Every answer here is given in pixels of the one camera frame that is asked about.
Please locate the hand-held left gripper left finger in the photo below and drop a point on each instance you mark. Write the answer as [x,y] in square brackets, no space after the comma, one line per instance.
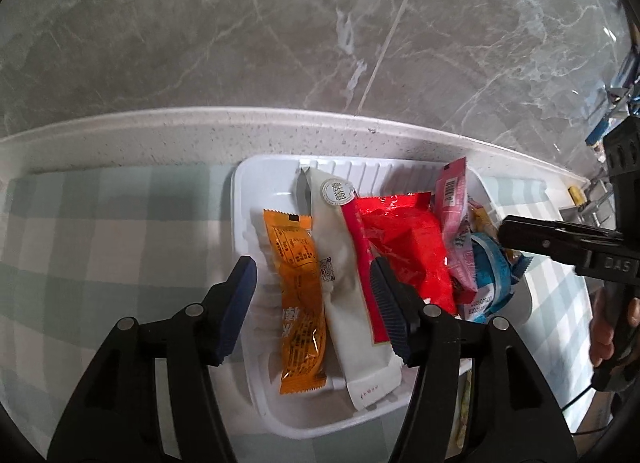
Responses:
[235,308]

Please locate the person's right hand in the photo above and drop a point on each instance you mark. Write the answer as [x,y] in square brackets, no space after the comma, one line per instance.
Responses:
[600,338]

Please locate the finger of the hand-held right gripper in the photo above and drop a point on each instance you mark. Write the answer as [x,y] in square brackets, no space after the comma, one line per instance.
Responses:
[545,237]

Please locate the yellow sponge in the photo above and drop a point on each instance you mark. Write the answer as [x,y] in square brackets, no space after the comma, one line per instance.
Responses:
[577,194]

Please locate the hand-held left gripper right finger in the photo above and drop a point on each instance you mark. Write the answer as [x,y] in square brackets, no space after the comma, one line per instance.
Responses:
[390,308]

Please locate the white plastic tray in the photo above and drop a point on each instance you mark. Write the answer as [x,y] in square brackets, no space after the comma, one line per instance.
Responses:
[270,183]

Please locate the steel faucet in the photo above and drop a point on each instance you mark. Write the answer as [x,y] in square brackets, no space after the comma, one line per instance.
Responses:
[597,195]

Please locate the orange snack packet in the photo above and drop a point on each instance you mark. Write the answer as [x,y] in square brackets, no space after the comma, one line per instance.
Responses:
[297,293]

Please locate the pink snack packet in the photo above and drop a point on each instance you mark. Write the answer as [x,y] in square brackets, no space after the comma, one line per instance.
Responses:
[452,223]

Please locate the red snack packet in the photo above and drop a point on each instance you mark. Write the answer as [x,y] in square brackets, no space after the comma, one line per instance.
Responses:
[405,243]

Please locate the yellow snack packet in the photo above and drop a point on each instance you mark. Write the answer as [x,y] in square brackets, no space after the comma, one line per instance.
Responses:
[481,217]

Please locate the gold stick snack packet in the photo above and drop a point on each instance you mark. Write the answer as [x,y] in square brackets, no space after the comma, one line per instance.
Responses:
[465,408]

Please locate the green checkered tablecloth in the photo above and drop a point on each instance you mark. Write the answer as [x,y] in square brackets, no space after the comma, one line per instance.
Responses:
[125,223]

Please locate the light blue snack packet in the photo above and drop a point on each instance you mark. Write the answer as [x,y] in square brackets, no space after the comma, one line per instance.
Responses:
[492,273]

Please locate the long white snack packet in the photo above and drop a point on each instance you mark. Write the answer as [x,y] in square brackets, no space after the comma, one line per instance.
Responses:
[345,303]

